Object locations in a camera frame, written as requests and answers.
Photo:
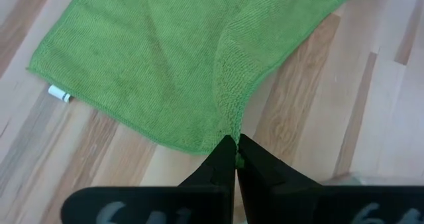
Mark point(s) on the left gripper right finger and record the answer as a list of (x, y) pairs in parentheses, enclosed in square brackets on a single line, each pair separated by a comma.
[(298, 204)]

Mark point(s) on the clear plastic bin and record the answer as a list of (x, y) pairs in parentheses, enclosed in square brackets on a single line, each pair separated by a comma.
[(364, 179)]

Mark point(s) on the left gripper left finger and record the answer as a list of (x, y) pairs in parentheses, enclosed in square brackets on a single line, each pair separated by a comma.
[(165, 204)]

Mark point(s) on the bright green microfiber towel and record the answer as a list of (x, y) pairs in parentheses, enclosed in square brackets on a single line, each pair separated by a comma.
[(165, 51)]

